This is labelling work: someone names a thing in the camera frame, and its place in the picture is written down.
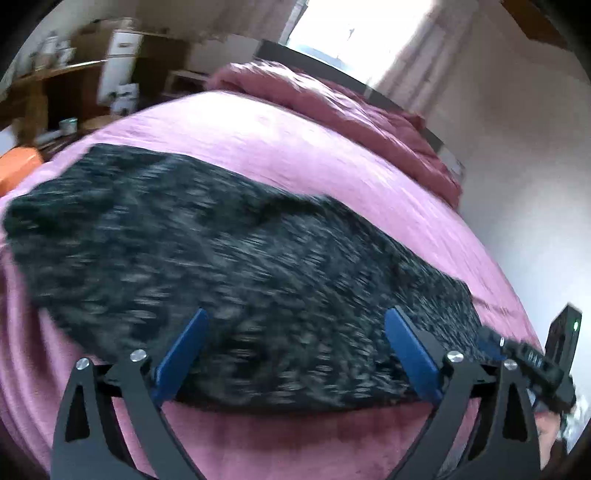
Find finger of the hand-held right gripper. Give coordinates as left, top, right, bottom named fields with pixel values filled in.
left=475, top=325, right=509, bottom=361

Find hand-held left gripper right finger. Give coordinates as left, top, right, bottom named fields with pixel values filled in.
left=384, top=305, right=542, bottom=480

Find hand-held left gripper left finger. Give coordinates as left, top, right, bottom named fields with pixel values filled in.
left=50, top=308, right=211, bottom=480

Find dark grey knitted sweater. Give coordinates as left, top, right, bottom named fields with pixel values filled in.
left=2, top=143, right=497, bottom=411

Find pink fleece bed blanket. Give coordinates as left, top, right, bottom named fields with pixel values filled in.
left=0, top=90, right=546, bottom=480

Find pink duvet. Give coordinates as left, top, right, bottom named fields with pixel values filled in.
left=205, top=62, right=465, bottom=208

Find orange cloth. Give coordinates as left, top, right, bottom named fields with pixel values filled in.
left=0, top=147, right=44, bottom=197

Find white card with black print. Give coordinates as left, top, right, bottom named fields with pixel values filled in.
left=110, top=83, right=139, bottom=114

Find white stool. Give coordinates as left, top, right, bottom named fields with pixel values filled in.
left=164, top=69, right=208, bottom=96

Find beige curtain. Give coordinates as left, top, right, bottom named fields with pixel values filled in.
left=369, top=0, right=485, bottom=100

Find white refrigerator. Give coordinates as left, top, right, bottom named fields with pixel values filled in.
left=97, top=30, right=144, bottom=107

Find wooden shelf desk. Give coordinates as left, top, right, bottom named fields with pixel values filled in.
left=74, top=18, right=259, bottom=116

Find wooden side table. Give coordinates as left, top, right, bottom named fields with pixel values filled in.
left=0, top=60, right=109, bottom=139

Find grey and white bed headboard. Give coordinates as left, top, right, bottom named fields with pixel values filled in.
left=256, top=39, right=465, bottom=176

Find bright window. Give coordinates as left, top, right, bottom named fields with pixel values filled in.
left=284, top=0, right=444, bottom=77

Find brown wooden furniture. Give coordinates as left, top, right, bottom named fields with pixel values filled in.
left=501, top=0, right=568, bottom=47

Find small bottles on table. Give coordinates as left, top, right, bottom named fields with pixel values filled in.
left=30, top=32, right=77, bottom=70

